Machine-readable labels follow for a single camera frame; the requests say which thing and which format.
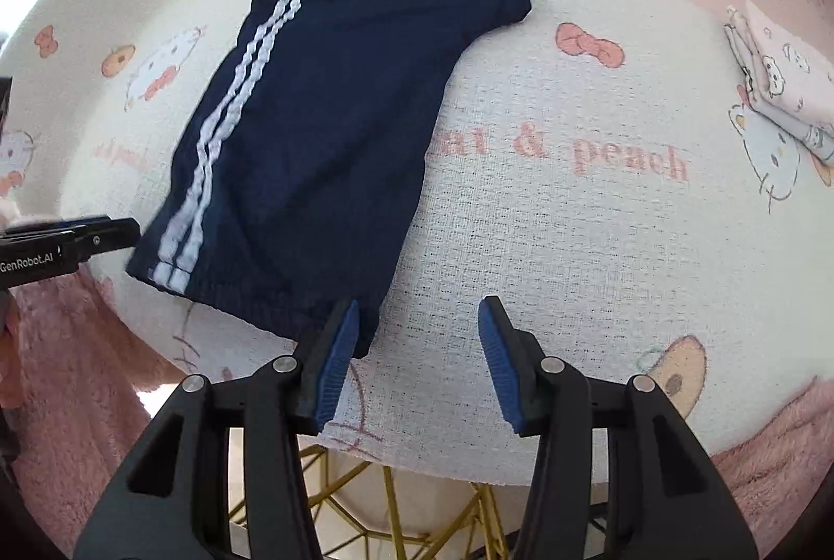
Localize folded pink printed cloth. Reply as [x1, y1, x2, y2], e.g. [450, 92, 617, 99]
[723, 1, 834, 167]

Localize gold wire table frame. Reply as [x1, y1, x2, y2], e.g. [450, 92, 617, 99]
[227, 441, 628, 560]

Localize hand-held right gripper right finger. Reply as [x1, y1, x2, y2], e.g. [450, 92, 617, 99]
[477, 295, 761, 560]

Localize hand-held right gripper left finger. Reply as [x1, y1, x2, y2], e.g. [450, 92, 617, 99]
[71, 299, 361, 560]

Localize pink fluffy clothing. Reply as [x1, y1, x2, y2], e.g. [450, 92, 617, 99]
[0, 266, 834, 541]

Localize pink cat printed blanket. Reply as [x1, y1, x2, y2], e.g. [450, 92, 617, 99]
[0, 0, 834, 486]

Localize navy striped shorts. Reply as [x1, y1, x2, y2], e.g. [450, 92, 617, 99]
[125, 0, 534, 360]

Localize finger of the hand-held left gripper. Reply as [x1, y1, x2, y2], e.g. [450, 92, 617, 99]
[73, 217, 142, 265]
[5, 214, 116, 237]

